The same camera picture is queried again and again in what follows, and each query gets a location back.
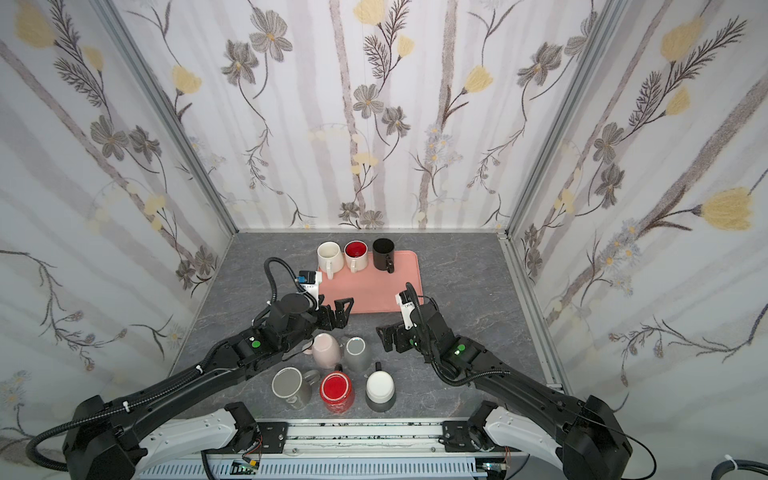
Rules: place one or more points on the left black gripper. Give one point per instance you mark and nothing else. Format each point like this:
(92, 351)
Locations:
(341, 319)

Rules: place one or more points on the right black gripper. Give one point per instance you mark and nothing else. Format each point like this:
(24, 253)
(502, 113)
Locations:
(399, 337)

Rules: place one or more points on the cream ribbed mug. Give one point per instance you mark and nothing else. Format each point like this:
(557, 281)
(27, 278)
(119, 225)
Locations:
(330, 259)

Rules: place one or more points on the white mug red inside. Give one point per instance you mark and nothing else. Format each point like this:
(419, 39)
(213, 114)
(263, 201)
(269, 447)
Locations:
(356, 256)

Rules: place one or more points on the black mug white rim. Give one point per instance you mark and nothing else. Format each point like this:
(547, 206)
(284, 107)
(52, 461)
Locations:
(383, 255)

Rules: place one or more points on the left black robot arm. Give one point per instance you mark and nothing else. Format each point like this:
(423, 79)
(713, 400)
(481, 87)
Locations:
(108, 440)

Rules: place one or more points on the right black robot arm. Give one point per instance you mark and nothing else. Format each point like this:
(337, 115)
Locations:
(582, 437)

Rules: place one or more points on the pink upside-down mug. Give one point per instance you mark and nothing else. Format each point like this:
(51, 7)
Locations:
(325, 350)

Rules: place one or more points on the small grey upside-down mug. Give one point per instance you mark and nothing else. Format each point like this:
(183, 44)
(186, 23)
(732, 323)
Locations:
(357, 354)

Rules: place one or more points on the grey mug white base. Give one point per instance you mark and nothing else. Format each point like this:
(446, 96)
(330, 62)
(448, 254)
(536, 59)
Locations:
(380, 389)

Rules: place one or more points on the red upside-down mug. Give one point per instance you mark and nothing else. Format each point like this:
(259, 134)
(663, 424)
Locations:
(337, 391)

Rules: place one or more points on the large grey upside-down mug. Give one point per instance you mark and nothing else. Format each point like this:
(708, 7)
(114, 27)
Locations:
(294, 387)

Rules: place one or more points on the pink rectangular tray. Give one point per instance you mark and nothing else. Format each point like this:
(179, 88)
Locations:
(374, 290)

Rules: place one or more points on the white slotted cable duct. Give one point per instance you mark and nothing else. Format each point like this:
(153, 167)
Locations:
(355, 468)

